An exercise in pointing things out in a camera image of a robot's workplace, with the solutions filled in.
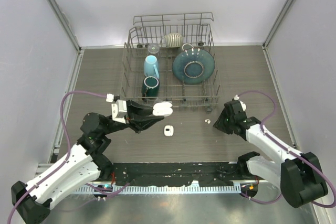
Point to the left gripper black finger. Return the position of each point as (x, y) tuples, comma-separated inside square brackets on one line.
[(139, 109), (141, 123)]

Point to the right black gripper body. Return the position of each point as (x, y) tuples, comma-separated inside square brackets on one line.
[(232, 119)]

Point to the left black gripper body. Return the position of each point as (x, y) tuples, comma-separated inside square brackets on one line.
[(129, 117)]

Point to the white earbud charging case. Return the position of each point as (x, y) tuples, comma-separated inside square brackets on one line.
[(168, 130)]

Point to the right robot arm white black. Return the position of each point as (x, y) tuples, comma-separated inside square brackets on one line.
[(297, 175)]

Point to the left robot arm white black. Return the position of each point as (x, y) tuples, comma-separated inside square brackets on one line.
[(84, 161)]

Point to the dark green mug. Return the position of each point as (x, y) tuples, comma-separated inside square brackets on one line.
[(150, 87)]

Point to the light blue mug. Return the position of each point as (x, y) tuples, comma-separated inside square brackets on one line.
[(151, 66)]

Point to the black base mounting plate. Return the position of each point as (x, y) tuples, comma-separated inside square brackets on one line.
[(177, 174)]

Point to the small clear glass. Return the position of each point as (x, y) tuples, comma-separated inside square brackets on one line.
[(153, 48)]

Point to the large blue ceramic plate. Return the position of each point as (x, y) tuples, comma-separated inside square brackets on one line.
[(193, 66)]

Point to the striped beige ceramic jar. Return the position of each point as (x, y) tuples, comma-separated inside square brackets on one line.
[(172, 40)]

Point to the white rimmed cup behind plate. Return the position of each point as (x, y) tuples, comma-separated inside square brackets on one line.
[(187, 46)]

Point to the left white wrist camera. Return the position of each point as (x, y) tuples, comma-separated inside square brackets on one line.
[(118, 108)]

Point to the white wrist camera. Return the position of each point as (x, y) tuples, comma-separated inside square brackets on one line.
[(118, 108), (243, 105)]

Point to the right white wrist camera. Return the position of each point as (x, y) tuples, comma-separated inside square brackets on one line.
[(243, 105)]

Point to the grey wire dish rack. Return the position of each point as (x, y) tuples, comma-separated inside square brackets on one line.
[(147, 29)]

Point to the white slotted cable duct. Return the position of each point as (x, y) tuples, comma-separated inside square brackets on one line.
[(193, 188)]

